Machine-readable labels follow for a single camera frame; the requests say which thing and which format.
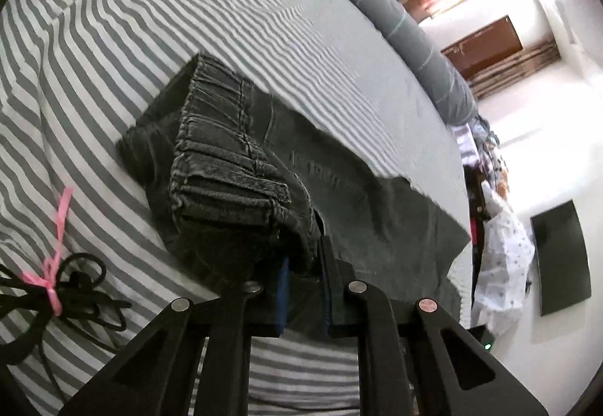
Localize dark grey denim pants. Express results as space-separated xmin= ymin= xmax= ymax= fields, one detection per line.
xmin=115 ymin=55 xmax=469 ymax=341

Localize pink ribbon tie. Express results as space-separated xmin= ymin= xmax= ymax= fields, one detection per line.
xmin=21 ymin=187 xmax=73 ymax=317

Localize white dotted cloth cover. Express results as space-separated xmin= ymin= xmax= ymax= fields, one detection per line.
xmin=471 ymin=181 xmax=536 ymax=337

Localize brown wooden door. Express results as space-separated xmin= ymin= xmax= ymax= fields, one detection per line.
xmin=442 ymin=17 xmax=523 ymax=80

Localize grey white striped bed sheet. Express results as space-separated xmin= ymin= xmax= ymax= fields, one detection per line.
xmin=0 ymin=0 xmax=474 ymax=416

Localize grey rolled checked duvet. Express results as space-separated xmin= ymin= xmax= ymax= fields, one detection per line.
xmin=349 ymin=0 xmax=478 ymax=127

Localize black coiled cable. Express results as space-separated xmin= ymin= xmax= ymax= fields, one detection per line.
xmin=0 ymin=251 xmax=133 ymax=403

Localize black wall television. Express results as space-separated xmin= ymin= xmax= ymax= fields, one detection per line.
xmin=530 ymin=201 xmax=592 ymax=316

